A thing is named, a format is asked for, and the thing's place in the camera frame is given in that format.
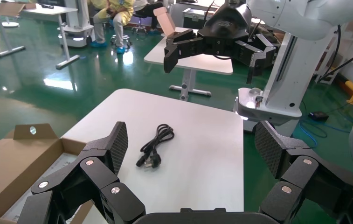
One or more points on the white table with bar foot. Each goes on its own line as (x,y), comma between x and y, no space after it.
(9,51)

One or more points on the white robot torso and base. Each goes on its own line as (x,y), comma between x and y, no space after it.
(287,80)

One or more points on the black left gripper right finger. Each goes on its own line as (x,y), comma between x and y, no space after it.
(306,176)

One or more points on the flat open cardboard box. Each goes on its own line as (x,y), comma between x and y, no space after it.
(9,8)

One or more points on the white table with slanted leg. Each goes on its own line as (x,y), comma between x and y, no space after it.
(68,61)

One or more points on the black office stool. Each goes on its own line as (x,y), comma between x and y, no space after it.
(139,28)

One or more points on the person in dark trousers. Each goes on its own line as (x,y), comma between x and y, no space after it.
(147,9)

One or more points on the white round pedestal base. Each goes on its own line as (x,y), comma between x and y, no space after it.
(9,24)

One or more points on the small open cardboard box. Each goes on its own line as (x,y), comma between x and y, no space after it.
(167,23)

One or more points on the small black device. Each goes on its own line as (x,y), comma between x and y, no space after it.
(46,5)

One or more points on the person in yellow coat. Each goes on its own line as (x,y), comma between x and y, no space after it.
(117,12)

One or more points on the brown cardboard storage box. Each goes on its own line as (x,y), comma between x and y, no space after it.
(9,173)

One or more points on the white metal shelf frame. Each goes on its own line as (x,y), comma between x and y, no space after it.
(329,49)

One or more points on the chrome round stool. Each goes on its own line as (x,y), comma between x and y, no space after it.
(121,38)

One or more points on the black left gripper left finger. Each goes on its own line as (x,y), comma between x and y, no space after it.
(96,173)

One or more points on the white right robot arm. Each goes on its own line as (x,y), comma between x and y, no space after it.
(303,15)

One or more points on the black metal-trimmed case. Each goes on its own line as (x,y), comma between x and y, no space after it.
(191,20)

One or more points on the white printed instruction sheet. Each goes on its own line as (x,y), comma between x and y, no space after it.
(60,164)

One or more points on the white table with pedestal leg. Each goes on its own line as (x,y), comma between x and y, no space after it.
(194,61)

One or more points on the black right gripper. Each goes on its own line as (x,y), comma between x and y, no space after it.
(225,28)

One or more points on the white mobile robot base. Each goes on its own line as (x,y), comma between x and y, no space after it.
(77,28)

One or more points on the black power adapter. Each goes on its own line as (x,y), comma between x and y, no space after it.
(318,116)

